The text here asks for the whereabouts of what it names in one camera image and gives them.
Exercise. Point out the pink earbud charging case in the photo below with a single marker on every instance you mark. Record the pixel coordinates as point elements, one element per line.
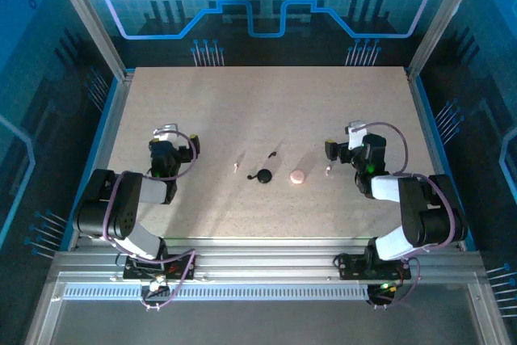
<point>297,176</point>

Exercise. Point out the black earbud charging case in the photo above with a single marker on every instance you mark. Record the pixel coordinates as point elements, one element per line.
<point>265,176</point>

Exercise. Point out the aluminium table side rail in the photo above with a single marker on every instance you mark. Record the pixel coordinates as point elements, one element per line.
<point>427,119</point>
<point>106,139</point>

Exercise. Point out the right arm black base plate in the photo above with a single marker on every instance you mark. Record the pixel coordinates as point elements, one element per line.
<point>355,268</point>

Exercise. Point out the small LED circuit board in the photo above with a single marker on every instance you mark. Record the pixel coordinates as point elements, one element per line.
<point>385,287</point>
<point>155,285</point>

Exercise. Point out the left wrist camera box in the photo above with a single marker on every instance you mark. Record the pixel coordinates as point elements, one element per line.
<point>165,131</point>

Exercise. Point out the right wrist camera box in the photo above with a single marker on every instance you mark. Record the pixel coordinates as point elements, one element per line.
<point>355,137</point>

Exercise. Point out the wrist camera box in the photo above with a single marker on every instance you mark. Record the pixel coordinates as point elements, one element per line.
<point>355,137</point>
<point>165,131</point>

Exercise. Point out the aluminium mounting rail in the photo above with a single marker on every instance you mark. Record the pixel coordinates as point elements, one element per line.
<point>262,258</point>

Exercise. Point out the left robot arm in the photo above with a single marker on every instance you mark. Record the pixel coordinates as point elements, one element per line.
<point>129,199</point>

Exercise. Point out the aluminium frame post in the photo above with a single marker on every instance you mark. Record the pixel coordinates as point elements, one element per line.
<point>89,18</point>
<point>437,18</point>

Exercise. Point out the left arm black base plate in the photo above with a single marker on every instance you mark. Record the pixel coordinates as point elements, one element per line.
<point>182,270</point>

